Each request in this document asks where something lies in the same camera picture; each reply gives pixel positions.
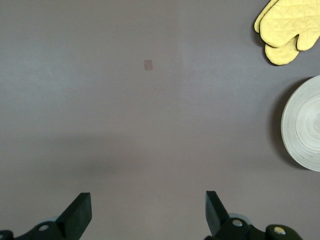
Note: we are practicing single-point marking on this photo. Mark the round light wooden plate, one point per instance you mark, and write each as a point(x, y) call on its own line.
point(305, 125)

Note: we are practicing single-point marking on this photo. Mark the small rectangular tape mark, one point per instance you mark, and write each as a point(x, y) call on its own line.
point(148, 64)

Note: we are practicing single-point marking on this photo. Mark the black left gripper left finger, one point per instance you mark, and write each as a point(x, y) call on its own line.
point(77, 215)

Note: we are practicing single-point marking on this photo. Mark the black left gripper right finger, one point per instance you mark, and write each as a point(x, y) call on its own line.
point(216, 215)

